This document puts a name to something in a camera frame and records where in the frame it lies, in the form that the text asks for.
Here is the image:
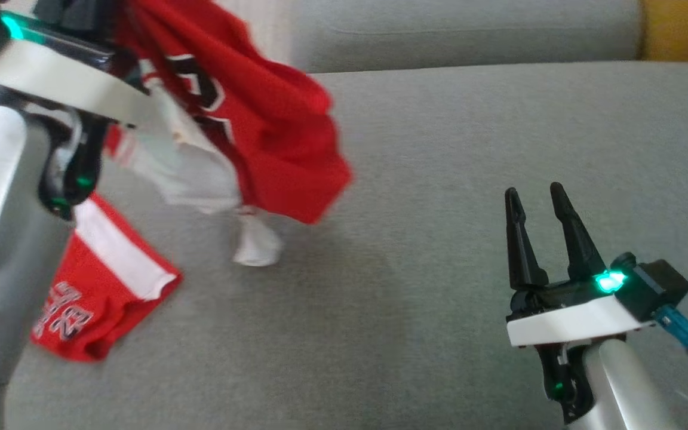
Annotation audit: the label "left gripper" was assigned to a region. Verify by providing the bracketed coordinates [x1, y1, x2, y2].
[0, 0, 155, 128]

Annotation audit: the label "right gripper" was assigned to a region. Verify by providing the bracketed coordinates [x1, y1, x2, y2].
[504, 182, 656, 349]

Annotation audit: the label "red and white jersey shirt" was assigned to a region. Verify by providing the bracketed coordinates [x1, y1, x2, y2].
[102, 0, 354, 268]

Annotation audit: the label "red Bulls 23 shorts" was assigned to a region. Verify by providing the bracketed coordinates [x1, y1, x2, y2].
[30, 192, 182, 363]

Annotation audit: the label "large grey sofa chaise cushion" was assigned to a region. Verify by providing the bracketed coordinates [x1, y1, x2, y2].
[4, 62, 688, 430]

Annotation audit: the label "grey sofa seat cushion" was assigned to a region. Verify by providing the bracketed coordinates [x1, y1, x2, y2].
[289, 0, 643, 73]

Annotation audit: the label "yellow sofa backrest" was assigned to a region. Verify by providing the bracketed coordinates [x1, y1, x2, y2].
[640, 0, 688, 63]

